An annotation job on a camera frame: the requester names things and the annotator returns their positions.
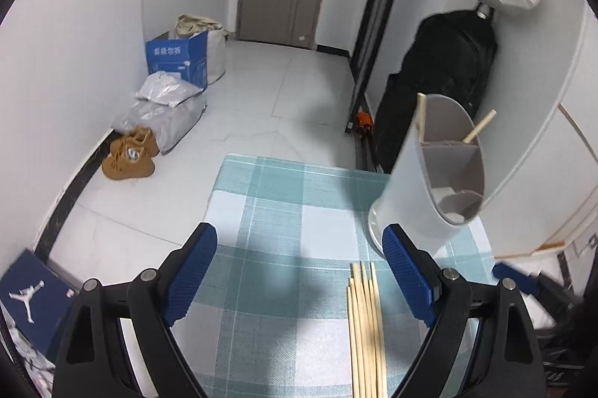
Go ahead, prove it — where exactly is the wooden chopstick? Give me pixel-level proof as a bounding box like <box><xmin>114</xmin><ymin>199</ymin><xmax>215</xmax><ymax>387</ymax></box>
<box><xmin>368</xmin><ymin>279</ymin><xmax>383</xmax><ymax>398</ymax></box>
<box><xmin>370</xmin><ymin>262</ymin><xmax>388</xmax><ymax>398</ymax></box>
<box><xmin>417</xmin><ymin>93</ymin><xmax>427</xmax><ymax>143</ymax></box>
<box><xmin>462</xmin><ymin>109</ymin><xmax>497</xmax><ymax>145</ymax></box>
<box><xmin>346</xmin><ymin>285</ymin><xmax>360</xmax><ymax>398</ymax></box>
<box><xmin>356</xmin><ymin>263</ymin><xmax>372</xmax><ymax>398</ymax></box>
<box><xmin>350</xmin><ymin>263</ymin><xmax>367</xmax><ymax>397</ymax></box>
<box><xmin>360</xmin><ymin>262</ymin><xmax>377</xmax><ymax>397</ymax></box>

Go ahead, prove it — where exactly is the blue Jordan shoe box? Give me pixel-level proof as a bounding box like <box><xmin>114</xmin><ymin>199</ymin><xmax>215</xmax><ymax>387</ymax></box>
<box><xmin>0</xmin><ymin>250</ymin><xmax>77</xmax><ymax>362</ymax></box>

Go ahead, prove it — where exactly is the teal checked table cloth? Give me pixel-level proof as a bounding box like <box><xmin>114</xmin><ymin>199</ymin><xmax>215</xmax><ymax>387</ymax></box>
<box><xmin>172</xmin><ymin>153</ymin><xmax>498</xmax><ymax>398</ymax></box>

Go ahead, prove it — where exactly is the grey white utensil holder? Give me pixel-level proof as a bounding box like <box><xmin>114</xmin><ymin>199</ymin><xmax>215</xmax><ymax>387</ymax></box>
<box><xmin>368</xmin><ymin>94</ymin><xmax>486</xmax><ymax>254</ymax></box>

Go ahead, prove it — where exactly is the brown suede shoe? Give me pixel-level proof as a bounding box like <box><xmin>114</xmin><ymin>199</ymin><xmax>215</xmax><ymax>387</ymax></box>
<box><xmin>110</xmin><ymin>126</ymin><xmax>160</xmax><ymax>158</ymax></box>
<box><xmin>101</xmin><ymin>138</ymin><xmax>155</xmax><ymax>181</ymax></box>

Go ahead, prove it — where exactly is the wooden chopstick in holder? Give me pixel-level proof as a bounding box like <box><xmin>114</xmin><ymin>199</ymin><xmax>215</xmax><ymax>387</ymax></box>
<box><xmin>462</xmin><ymin>109</ymin><xmax>497</xmax><ymax>145</ymax></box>
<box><xmin>417</xmin><ymin>93</ymin><xmax>427</xmax><ymax>143</ymax></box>

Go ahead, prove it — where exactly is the grey plastic parcel bag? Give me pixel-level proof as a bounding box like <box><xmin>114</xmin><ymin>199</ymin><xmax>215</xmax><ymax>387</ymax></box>
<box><xmin>111</xmin><ymin>94</ymin><xmax>207</xmax><ymax>154</ymax></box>

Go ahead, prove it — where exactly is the orange tool on floor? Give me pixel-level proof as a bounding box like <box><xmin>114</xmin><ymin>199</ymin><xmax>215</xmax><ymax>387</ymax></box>
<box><xmin>354</xmin><ymin>111</ymin><xmax>374</xmax><ymax>132</ymax></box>

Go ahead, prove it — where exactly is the white plastic parcel bag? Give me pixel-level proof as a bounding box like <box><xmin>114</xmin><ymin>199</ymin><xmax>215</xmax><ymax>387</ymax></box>
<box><xmin>136</xmin><ymin>71</ymin><xmax>203</xmax><ymax>108</ymax></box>

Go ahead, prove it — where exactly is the black hanging jacket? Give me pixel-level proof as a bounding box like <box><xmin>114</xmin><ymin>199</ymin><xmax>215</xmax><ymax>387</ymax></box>
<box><xmin>373</xmin><ymin>4</ymin><xmax>498</xmax><ymax>173</ymax></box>

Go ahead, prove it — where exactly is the blue cardboard box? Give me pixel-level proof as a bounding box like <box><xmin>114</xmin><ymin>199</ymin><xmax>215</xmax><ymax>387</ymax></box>
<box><xmin>145</xmin><ymin>31</ymin><xmax>208</xmax><ymax>90</ymax></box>

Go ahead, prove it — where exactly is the beige tote bag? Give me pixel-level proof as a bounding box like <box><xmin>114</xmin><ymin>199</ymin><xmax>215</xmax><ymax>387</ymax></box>
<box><xmin>174</xmin><ymin>14</ymin><xmax>229</xmax><ymax>85</ymax></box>

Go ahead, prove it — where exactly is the black coat rack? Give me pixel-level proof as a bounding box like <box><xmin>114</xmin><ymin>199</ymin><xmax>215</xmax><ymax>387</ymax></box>
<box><xmin>345</xmin><ymin>0</ymin><xmax>394</xmax><ymax>134</ymax></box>

